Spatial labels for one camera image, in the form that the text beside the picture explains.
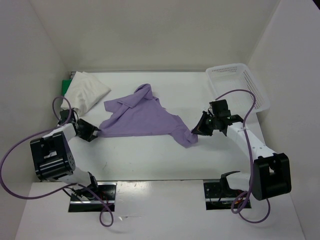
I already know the cream white t shirt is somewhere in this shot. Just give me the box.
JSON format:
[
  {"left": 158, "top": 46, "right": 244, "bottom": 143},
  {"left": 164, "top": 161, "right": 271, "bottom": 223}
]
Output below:
[{"left": 64, "top": 71, "right": 111, "bottom": 117}]

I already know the green t shirt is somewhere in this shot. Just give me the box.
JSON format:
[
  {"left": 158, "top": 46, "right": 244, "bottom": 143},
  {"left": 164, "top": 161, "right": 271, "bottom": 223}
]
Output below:
[{"left": 61, "top": 78, "right": 72, "bottom": 96}]

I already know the lavender t shirt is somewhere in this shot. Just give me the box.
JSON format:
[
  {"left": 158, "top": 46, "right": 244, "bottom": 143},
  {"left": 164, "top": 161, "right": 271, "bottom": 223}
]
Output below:
[{"left": 98, "top": 83, "right": 198, "bottom": 148}]

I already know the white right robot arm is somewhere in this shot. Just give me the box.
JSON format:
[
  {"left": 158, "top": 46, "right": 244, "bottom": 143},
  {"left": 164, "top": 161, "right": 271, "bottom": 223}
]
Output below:
[{"left": 191, "top": 111, "right": 292, "bottom": 201}]

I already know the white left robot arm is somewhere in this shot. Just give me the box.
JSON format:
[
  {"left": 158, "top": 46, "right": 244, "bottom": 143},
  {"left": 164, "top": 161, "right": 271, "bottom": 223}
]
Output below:
[{"left": 30, "top": 119, "right": 100, "bottom": 200}]

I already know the white plastic laundry basket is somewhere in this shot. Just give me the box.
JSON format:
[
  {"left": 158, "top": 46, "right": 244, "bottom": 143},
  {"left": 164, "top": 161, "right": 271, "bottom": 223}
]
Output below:
[{"left": 205, "top": 63, "right": 270, "bottom": 115}]

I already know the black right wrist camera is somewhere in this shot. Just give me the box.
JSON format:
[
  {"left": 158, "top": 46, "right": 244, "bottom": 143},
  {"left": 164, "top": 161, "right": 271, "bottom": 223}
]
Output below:
[{"left": 209, "top": 99, "right": 231, "bottom": 118}]

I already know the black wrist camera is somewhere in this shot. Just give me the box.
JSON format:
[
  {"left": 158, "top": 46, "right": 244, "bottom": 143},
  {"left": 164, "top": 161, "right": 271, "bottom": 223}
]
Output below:
[
  {"left": 58, "top": 109, "right": 78, "bottom": 125},
  {"left": 209, "top": 99, "right": 231, "bottom": 118}
]

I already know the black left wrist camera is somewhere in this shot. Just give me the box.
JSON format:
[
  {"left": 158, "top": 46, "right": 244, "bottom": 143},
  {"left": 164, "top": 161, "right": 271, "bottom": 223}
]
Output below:
[{"left": 58, "top": 109, "right": 78, "bottom": 125}]

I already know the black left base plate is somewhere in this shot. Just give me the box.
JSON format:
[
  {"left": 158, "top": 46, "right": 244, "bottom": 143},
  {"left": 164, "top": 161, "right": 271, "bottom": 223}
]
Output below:
[{"left": 68, "top": 182, "right": 117, "bottom": 213}]

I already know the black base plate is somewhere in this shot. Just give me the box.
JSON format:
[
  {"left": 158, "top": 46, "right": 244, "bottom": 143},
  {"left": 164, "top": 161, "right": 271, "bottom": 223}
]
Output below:
[
  {"left": 203, "top": 180, "right": 243, "bottom": 210},
  {"left": 68, "top": 182, "right": 117, "bottom": 213}
]

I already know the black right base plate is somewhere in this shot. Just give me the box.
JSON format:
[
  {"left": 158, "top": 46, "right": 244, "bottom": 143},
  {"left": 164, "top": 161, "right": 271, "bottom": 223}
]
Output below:
[{"left": 203, "top": 180, "right": 243, "bottom": 210}]

